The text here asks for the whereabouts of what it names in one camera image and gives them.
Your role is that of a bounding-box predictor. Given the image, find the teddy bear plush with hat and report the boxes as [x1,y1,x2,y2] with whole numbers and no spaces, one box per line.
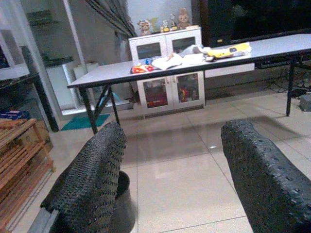
[137,19,153,36]

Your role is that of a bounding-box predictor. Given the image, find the white box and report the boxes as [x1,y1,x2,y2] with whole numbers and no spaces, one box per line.
[182,53,205,67]

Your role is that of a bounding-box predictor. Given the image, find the teal floor mat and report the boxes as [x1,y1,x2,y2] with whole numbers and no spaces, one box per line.
[60,113,110,132]

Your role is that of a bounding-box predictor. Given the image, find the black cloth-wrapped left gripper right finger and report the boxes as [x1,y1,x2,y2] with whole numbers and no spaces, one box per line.
[220,119,311,233]

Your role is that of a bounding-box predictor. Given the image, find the crumpled grey plastic bag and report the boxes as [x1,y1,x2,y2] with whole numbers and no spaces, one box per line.
[179,44,210,58]

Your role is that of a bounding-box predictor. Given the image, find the dark wooden cabinet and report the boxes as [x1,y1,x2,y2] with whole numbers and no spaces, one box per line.
[199,0,311,48]

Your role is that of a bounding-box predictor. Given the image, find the red yellow snack packet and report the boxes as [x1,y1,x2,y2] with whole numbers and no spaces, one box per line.
[130,64,156,74]

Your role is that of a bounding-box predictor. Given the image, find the wooden slatted shoe rack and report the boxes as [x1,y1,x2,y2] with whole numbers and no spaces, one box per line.
[0,118,56,230]

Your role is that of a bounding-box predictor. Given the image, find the grey folding table black legs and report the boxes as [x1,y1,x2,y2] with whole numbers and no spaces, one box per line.
[67,33,311,134]

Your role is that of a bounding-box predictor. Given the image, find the black side table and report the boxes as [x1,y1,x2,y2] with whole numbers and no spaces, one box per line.
[0,72,60,133]

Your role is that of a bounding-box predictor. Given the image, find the blue box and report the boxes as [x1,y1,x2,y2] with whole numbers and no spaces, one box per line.
[0,109,31,121]

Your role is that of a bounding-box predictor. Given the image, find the grey curtain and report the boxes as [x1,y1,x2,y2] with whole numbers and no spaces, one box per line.
[85,0,137,37]

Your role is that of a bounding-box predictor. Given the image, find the white framed display cabinet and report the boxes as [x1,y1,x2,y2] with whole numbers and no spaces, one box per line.
[0,29,31,81]

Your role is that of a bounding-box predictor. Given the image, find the white glass shelf unit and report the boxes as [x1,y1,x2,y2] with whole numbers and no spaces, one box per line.
[20,0,133,116]

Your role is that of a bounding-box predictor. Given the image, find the black floor cable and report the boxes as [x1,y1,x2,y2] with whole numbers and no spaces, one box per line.
[266,75,311,98]

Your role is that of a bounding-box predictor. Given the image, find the brown plush toy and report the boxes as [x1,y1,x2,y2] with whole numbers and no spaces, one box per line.
[177,7,191,30]

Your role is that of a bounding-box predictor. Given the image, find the black rubbish bin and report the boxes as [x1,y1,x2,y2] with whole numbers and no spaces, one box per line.
[108,170,136,233]

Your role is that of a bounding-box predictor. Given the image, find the white glass-door cabinet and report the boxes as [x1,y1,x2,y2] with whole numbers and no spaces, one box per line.
[128,26,206,119]

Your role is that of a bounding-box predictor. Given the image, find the small gold trophy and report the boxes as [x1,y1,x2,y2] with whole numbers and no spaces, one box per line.
[159,19,170,33]
[169,14,178,32]

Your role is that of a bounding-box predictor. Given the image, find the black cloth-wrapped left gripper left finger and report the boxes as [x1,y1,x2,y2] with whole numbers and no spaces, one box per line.
[40,121,127,233]

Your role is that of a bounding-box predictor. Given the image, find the yellow plastic package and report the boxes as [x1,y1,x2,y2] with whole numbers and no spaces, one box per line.
[201,41,252,60]

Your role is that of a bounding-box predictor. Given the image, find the yellow green picture card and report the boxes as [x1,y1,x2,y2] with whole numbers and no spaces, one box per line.
[148,17,161,34]

